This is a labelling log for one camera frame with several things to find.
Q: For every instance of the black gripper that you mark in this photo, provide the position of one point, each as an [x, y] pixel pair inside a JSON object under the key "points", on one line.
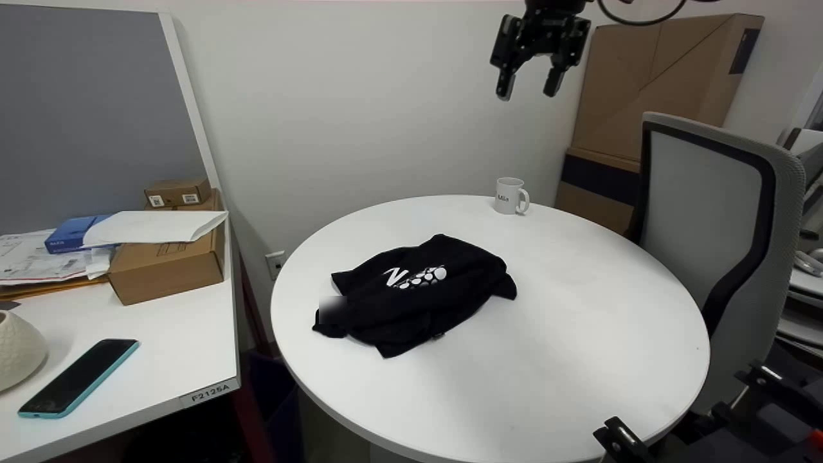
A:
{"points": [[541, 39]]}

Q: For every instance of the black t-shirt white logo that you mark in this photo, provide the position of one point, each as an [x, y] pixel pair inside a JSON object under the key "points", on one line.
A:
{"points": [[412, 295]]}

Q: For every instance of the white mug dark print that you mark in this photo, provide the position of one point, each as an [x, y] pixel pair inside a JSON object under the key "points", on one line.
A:
{"points": [[510, 195]]}

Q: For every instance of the large brown cardboard box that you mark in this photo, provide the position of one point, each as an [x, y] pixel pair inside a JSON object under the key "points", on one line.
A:
{"points": [[668, 93]]}

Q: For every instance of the grey mesh office chair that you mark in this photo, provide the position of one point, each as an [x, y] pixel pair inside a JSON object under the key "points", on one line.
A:
{"points": [[711, 240]]}

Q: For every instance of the grey plastic equipment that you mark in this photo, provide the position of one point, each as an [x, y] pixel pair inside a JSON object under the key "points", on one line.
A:
{"points": [[806, 240]]}

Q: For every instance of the small cardboard box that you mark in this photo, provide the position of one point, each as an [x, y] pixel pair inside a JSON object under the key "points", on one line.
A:
{"points": [[177, 194]]}

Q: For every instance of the flat cardboard box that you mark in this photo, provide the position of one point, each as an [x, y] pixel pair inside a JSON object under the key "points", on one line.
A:
{"points": [[168, 271]]}

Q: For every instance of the grey desk partition panel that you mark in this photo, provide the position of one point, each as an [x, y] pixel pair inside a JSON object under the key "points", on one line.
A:
{"points": [[84, 119]]}

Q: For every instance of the blue flat box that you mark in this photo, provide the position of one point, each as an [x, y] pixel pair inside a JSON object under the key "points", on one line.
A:
{"points": [[72, 231]]}

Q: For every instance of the loose paper sheets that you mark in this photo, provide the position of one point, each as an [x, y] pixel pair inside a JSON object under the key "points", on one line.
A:
{"points": [[41, 261]]}

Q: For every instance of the teal smartphone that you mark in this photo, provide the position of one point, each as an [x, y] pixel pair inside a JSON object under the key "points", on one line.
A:
{"points": [[77, 375]]}

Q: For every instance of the black metal floor frame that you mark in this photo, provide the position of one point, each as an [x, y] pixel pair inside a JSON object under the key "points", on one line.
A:
{"points": [[772, 393]]}

